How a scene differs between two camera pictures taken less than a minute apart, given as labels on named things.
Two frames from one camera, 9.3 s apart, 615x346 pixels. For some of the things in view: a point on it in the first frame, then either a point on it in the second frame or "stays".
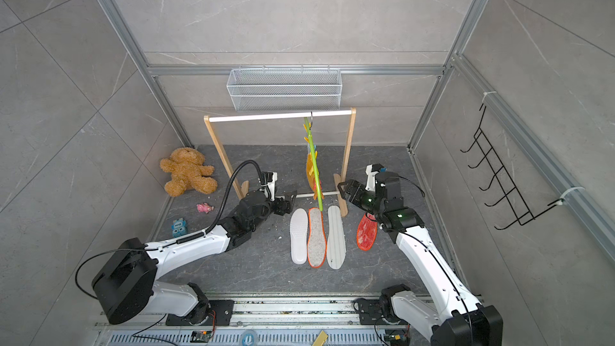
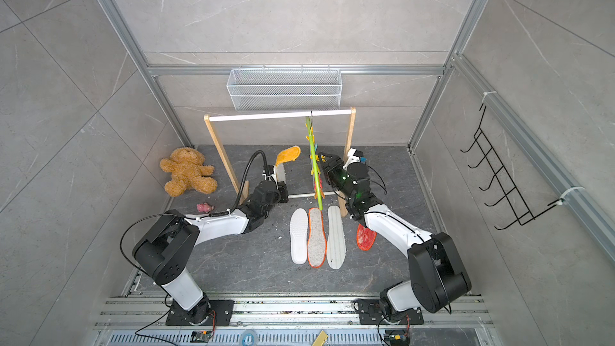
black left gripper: (282, 210) to (282, 190)
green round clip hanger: (307, 122) stays
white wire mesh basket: (285, 88) stays
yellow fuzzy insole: (310, 174) to (291, 154)
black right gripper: (355, 188) to (338, 165)
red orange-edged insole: (367, 231) stays
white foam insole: (299, 222) stays
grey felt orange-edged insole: (317, 238) stays
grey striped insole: (336, 248) stays
